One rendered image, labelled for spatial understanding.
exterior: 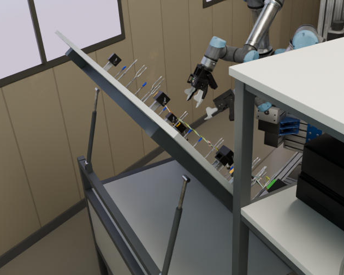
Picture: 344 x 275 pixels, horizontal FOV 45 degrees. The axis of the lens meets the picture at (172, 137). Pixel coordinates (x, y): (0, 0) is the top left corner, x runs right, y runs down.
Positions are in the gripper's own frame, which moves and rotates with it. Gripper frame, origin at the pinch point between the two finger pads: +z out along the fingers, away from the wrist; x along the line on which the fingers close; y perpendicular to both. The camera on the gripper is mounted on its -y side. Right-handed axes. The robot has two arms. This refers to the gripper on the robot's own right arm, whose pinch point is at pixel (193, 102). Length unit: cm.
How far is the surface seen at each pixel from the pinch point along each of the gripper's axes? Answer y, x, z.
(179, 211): 55, 74, 17
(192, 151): 74, 86, -10
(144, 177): 0, -11, 53
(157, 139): 75, 72, -6
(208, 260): 9, 62, 51
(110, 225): 31, 15, 68
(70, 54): 68, -13, -4
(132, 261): 33, 43, 66
